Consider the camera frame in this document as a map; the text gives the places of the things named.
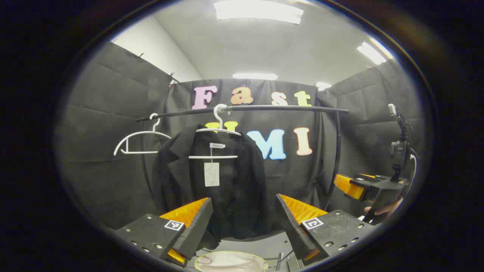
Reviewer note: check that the black backdrop cloth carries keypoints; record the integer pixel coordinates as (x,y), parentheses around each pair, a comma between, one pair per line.
(109,124)

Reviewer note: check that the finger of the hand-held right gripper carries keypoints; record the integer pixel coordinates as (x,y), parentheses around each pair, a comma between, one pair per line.
(366,175)
(346,185)

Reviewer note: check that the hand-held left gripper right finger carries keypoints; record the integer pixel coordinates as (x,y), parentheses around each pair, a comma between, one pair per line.
(293,223)

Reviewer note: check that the white plastic clothes hanger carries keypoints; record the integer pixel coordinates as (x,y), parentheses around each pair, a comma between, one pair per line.
(219,122)
(138,135)

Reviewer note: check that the black knit jacket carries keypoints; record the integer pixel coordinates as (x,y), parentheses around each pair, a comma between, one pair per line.
(242,189)

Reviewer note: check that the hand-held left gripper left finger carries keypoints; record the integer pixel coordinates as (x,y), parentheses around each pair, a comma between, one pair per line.
(196,223)

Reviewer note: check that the white mesh laundry hamper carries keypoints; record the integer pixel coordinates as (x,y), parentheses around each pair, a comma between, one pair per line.
(230,262)

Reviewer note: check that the large ceiling light panel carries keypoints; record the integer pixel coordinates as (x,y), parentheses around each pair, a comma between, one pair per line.
(259,11)

